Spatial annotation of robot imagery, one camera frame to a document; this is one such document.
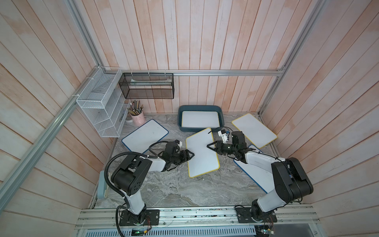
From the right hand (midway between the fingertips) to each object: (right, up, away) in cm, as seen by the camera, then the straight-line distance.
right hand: (208, 146), depth 88 cm
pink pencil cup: (-50, +17, +22) cm, 57 cm away
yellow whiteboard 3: (+41, +10, +25) cm, 49 cm away
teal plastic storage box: (+5, +27, +27) cm, 38 cm away
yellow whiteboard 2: (-3, -7, -7) cm, 10 cm away
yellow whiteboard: (-2, +18, +27) cm, 32 cm away
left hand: (-10, -8, +4) cm, 14 cm away
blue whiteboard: (-47, +2, +16) cm, 50 cm away
